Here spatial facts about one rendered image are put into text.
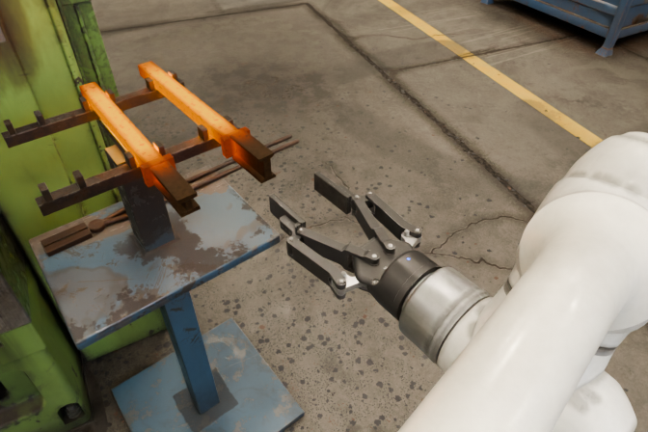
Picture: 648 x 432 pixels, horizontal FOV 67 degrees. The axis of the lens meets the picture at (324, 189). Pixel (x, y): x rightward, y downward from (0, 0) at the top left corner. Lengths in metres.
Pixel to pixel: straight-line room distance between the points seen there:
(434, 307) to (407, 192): 1.67
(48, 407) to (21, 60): 0.86
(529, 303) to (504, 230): 1.78
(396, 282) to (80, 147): 0.89
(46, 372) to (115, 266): 0.48
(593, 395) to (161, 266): 0.73
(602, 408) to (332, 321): 1.27
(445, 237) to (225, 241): 1.17
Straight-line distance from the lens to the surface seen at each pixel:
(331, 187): 0.66
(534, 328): 0.29
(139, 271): 0.97
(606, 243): 0.36
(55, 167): 1.25
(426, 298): 0.51
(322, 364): 1.59
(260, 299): 1.74
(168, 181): 0.70
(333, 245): 0.58
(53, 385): 1.46
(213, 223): 1.03
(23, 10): 1.12
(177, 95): 0.90
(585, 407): 0.48
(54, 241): 1.08
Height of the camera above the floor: 1.37
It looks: 40 degrees down
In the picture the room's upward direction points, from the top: straight up
